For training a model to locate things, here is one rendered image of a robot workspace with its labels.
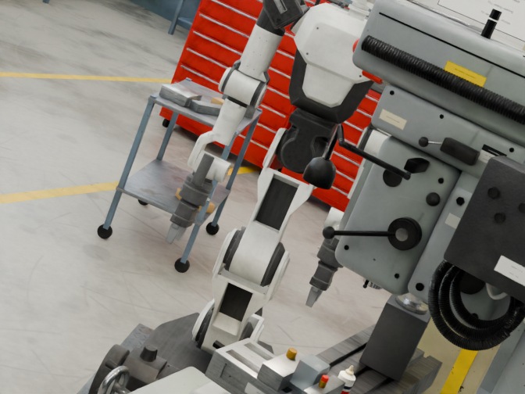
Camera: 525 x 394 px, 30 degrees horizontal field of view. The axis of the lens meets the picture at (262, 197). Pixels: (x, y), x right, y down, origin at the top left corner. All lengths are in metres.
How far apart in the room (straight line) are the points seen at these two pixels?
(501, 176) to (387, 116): 0.41
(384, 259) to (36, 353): 2.23
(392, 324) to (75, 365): 1.82
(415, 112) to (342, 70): 0.75
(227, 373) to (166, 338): 1.05
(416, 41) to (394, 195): 0.33
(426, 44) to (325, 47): 0.78
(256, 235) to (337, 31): 0.63
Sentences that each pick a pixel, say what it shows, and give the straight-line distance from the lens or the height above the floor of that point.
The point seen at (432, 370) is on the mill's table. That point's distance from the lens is 2.85.
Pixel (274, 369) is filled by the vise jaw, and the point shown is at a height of 1.08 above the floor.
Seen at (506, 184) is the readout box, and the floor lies 1.69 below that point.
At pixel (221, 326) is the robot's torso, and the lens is 3.07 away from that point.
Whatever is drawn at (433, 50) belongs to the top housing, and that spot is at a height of 1.83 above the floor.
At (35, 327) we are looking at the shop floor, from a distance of 4.30.
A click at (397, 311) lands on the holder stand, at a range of 2.61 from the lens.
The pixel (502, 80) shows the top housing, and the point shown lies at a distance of 2.02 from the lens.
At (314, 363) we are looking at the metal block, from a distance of 2.19.
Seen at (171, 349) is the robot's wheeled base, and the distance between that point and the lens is 3.22.
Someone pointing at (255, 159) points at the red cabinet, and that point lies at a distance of 7.60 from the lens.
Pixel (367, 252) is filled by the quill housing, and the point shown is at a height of 1.37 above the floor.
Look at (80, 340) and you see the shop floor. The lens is 4.31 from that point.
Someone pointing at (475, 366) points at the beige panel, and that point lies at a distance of 4.09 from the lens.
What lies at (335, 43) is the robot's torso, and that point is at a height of 1.69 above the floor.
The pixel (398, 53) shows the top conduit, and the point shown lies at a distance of 2.05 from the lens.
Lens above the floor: 2.00
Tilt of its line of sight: 16 degrees down
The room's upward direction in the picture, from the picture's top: 22 degrees clockwise
